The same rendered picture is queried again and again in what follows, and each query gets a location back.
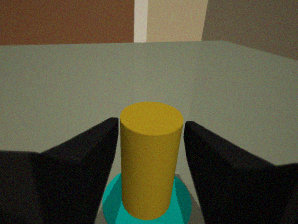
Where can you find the yellow tall cylinder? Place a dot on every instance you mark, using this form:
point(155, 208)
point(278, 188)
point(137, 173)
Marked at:
point(150, 134)

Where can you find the cyan circle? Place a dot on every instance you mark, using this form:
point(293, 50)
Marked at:
point(178, 212)

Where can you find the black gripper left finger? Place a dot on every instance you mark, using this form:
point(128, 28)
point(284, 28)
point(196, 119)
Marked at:
point(64, 184)

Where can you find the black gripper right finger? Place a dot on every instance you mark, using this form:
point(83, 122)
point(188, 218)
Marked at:
point(234, 186)

